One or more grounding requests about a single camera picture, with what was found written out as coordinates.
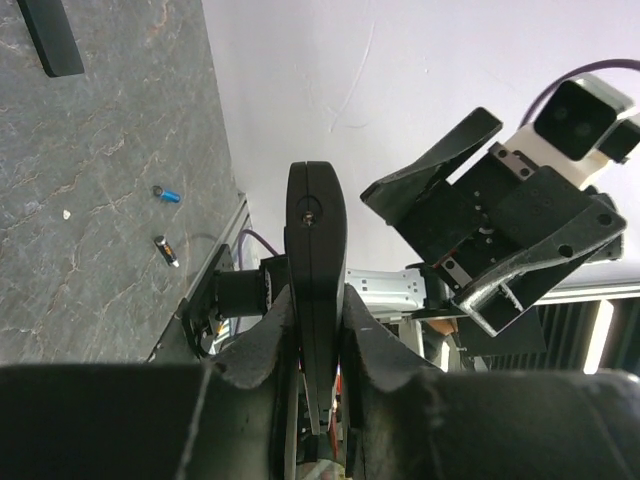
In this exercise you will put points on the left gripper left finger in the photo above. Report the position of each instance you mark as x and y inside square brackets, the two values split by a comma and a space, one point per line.
[230, 417]

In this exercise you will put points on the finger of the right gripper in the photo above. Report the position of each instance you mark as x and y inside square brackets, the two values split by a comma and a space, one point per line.
[392, 196]
[538, 246]

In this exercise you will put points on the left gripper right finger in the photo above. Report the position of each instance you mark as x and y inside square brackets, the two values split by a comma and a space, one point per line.
[406, 419]

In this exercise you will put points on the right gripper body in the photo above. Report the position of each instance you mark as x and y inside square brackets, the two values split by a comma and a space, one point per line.
[450, 222]

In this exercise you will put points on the black remote control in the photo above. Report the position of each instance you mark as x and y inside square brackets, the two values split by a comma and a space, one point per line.
[315, 245]

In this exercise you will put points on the black battery cover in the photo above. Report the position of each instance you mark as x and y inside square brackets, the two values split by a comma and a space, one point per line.
[52, 36]

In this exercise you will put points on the grey pink-tip battery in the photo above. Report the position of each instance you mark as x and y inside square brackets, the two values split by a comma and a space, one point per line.
[166, 251]

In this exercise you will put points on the light blue battery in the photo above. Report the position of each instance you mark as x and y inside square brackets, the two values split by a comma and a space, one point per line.
[166, 195]

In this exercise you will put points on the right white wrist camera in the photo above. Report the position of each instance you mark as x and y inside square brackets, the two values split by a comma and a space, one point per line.
[584, 126]

